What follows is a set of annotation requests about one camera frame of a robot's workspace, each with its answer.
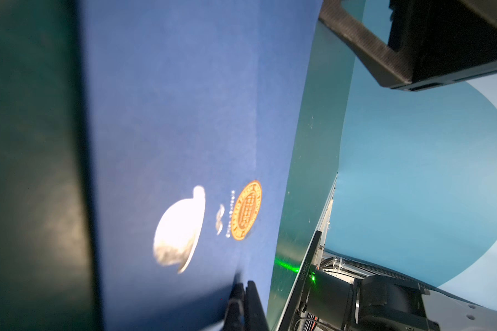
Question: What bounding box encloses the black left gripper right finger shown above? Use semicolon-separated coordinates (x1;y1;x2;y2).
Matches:
246;281;269;331

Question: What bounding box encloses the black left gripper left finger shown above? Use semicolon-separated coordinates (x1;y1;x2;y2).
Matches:
222;283;245;331

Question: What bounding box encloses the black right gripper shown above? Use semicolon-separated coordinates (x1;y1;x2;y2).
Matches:
319;0;497;91

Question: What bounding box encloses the dark blue envelope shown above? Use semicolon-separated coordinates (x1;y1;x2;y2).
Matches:
79;1;321;330

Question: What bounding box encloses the aluminium rail front frame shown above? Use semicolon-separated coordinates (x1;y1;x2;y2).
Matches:
273;175;338;330

